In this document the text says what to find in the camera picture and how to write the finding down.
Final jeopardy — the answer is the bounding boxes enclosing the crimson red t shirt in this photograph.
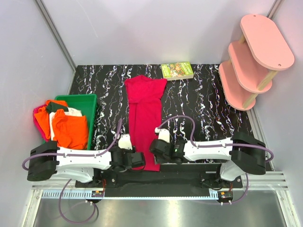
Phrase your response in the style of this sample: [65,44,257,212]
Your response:
[125,75,167,172]

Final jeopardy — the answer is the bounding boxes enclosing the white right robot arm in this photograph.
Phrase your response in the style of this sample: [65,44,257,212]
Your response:
[149,130,266,188]

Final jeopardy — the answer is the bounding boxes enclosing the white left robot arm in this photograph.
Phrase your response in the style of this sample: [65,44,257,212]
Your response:
[22,141,145,187]

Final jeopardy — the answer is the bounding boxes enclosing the orange t shirt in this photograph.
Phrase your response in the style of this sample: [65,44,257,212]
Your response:
[45,100,89,150]

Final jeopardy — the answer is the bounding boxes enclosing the green plastic bin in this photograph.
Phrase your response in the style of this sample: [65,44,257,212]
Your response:
[54,94,97,150]

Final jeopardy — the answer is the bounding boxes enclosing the green paperback book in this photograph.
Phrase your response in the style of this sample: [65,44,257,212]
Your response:
[161,62,194,80]

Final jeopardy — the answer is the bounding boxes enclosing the dark green t shirt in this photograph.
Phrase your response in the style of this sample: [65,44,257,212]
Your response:
[45,102,69,114]

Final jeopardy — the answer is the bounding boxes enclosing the pink t shirt in bin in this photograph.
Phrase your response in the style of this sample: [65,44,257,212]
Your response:
[33,105,50,142]

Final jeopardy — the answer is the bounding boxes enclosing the pink three tier shelf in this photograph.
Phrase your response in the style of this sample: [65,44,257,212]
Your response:
[219,14,294,111]

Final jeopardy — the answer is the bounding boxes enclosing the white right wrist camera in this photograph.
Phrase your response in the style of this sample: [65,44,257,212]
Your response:
[154,128,170,143]

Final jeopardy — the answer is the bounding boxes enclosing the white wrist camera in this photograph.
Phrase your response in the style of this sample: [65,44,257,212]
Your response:
[154,128,170,143]
[118,134,133,150]

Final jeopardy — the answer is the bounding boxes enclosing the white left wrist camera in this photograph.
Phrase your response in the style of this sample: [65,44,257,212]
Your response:
[118,134,133,150]

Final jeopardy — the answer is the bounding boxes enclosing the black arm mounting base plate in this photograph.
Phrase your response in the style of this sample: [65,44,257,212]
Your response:
[75,163,243,189]

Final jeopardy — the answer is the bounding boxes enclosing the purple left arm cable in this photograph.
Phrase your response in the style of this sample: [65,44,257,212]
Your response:
[21,118,124,224]

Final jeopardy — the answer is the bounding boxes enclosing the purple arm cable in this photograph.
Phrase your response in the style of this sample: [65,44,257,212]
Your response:
[21,118,124,224]
[156,115,275,204]

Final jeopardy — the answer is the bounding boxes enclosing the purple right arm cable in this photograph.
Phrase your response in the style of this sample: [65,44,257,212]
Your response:
[156,115,275,204]

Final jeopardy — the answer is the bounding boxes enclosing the aluminium frame rail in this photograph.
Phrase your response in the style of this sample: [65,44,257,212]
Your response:
[34,0,77,72]

